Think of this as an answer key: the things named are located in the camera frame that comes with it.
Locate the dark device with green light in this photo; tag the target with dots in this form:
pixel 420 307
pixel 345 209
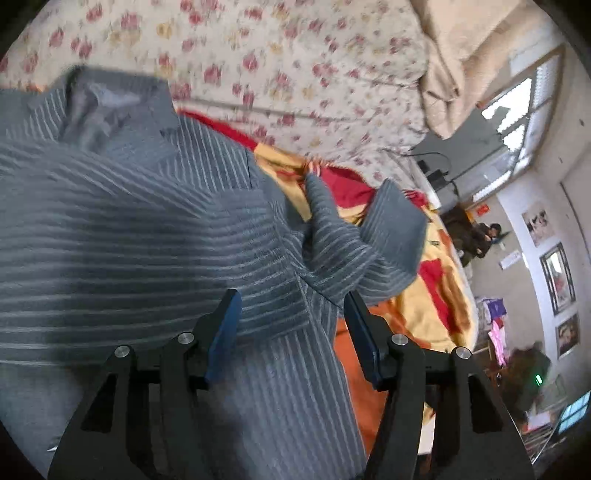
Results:
pixel 526 374

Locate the unframed wall poster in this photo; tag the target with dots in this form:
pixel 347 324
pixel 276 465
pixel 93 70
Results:
pixel 536 225

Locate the black power adapter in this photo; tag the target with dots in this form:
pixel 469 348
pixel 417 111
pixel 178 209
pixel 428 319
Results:
pixel 437 176

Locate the grey striped shirt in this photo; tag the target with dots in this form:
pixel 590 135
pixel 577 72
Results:
pixel 138 230

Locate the beige plush blanket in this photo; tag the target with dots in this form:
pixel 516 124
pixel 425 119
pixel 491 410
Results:
pixel 461 46

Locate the white wall label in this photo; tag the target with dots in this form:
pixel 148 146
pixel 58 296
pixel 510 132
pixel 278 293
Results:
pixel 510 260

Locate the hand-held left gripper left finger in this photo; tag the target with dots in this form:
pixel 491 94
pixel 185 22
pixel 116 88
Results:
pixel 225 332

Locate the window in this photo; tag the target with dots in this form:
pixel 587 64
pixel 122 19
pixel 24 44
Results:
pixel 521 124

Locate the red wall sign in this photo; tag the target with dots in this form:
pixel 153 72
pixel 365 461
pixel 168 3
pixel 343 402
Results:
pixel 483 210

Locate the pile of colourful clothes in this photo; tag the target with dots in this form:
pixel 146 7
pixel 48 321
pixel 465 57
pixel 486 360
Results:
pixel 495 330

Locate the floral quilt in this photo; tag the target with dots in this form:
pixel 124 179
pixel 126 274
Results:
pixel 277 55

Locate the orange yellow cartoon blanket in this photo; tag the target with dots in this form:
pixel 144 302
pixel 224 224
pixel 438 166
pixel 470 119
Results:
pixel 415 314

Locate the large framed wall picture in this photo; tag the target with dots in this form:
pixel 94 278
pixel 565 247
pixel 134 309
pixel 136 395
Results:
pixel 557 278

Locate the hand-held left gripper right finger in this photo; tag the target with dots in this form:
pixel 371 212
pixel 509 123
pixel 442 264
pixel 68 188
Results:
pixel 362 337

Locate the small framed wall picture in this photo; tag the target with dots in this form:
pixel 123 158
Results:
pixel 567 335

